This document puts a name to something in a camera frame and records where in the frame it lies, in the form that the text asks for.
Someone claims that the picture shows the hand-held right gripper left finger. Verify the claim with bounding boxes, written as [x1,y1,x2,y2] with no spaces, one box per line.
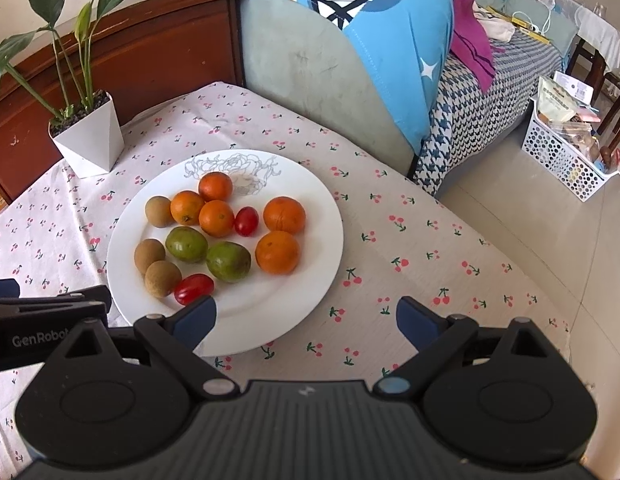
[64,294,241,400]

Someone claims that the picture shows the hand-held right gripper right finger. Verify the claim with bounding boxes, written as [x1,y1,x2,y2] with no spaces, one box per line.
[373,296,549,397]

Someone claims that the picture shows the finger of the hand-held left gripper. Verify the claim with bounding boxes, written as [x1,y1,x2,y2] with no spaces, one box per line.
[0,284,113,330]

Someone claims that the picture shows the red cherry tomato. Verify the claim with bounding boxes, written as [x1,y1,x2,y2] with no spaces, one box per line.
[234,206,260,237]
[174,273,215,306]

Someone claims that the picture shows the green jujube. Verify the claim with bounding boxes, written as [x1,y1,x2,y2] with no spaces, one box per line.
[206,241,252,283]
[165,226,209,263]

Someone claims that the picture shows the small orange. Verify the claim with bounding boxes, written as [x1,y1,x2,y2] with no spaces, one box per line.
[198,171,234,202]
[199,200,235,238]
[170,190,205,226]

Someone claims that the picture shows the large orange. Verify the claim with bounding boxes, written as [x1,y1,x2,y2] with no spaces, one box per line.
[255,230,301,276]
[263,196,307,235]

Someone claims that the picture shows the white floral plate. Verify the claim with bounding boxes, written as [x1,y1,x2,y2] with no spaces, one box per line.
[106,149,345,357]

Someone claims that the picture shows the white angular plant pot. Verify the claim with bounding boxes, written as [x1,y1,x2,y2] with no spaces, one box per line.
[48,90,125,178]

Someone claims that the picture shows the white perforated basket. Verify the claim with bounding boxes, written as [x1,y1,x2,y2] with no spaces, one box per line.
[521,107,620,202]

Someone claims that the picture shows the houndstooth sofa cover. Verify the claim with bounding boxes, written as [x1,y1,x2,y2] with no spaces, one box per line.
[414,30,563,196]

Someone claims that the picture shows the beige snack packet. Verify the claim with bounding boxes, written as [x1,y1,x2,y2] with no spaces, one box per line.
[535,77,578,122]

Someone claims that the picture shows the grey-green sofa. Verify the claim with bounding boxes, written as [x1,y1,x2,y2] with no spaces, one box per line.
[240,0,431,181]

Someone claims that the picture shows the brown wooden headboard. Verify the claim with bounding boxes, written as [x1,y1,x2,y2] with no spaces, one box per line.
[0,0,251,206]

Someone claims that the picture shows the purple garment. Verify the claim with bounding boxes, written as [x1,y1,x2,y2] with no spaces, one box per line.
[435,0,497,92]

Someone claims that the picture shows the white packet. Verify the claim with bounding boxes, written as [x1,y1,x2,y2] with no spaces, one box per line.
[552,71,596,104]

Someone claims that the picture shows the sofa with blue cover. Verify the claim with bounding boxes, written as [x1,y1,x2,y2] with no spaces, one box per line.
[171,0,455,153]

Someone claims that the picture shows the brown wooden chair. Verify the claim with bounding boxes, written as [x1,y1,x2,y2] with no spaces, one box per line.
[597,67,620,136]
[569,35,607,92]

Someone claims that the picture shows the white cloth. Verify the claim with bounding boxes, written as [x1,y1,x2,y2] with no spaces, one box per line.
[472,2,516,41]

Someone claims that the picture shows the light blue pillow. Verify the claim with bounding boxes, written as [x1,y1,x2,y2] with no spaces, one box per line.
[502,0,578,56]

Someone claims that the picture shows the dining table with white cloth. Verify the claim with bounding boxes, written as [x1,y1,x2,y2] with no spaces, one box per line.
[575,2,620,68]

